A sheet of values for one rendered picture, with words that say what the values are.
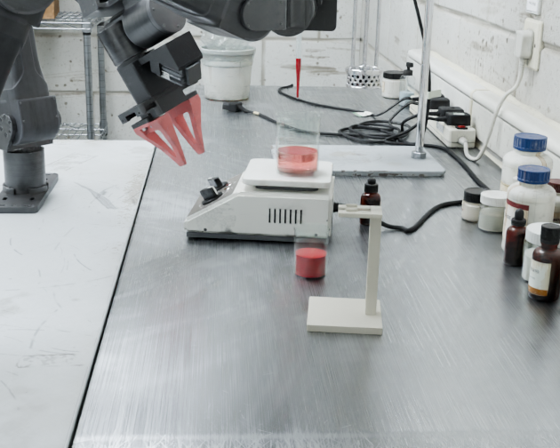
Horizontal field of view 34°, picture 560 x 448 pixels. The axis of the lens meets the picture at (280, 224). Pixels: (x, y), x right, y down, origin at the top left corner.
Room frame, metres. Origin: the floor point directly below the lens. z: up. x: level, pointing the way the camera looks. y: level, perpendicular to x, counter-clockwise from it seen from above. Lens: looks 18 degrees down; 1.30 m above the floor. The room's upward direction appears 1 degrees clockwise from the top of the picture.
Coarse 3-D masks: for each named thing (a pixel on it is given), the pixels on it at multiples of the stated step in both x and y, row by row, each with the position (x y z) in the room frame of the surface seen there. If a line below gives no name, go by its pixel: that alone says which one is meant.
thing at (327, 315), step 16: (352, 208) 0.92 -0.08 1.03; (368, 208) 0.93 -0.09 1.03; (368, 256) 0.92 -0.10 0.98; (368, 272) 0.92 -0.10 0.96; (368, 288) 0.92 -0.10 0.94; (320, 304) 0.95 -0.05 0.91; (336, 304) 0.95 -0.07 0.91; (352, 304) 0.95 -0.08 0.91; (368, 304) 0.92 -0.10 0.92; (320, 320) 0.91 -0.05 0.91; (336, 320) 0.91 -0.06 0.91; (352, 320) 0.91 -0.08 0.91; (368, 320) 0.91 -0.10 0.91
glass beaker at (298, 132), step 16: (288, 112) 1.26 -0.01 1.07; (304, 112) 1.26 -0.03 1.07; (320, 112) 1.25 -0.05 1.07; (288, 128) 1.20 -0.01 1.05; (304, 128) 1.20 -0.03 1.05; (288, 144) 1.20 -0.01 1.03; (304, 144) 1.20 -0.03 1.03; (288, 160) 1.20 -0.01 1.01; (304, 160) 1.20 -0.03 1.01; (304, 176) 1.20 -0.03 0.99
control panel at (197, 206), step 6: (240, 174) 1.30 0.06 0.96; (228, 180) 1.29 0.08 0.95; (234, 180) 1.27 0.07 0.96; (228, 186) 1.25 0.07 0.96; (234, 186) 1.23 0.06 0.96; (222, 192) 1.23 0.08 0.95; (228, 192) 1.21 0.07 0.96; (198, 198) 1.28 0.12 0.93; (222, 198) 1.19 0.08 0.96; (198, 204) 1.23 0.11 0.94; (210, 204) 1.19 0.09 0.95; (192, 210) 1.22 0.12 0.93; (198, 210) 1.20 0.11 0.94
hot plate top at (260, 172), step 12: (252, 168) 1.24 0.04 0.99; (264, 168) 1.24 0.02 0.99; (324, 168) 1.25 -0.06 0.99; (252, 180) 1.18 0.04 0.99; (264, 180) 1.18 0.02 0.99; (276, 180) 1.18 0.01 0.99; (288, 180) 1.18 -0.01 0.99; (300, 180) 1.18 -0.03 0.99; (312, 180) 1.18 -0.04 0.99; (324, 180) 1.19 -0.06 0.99
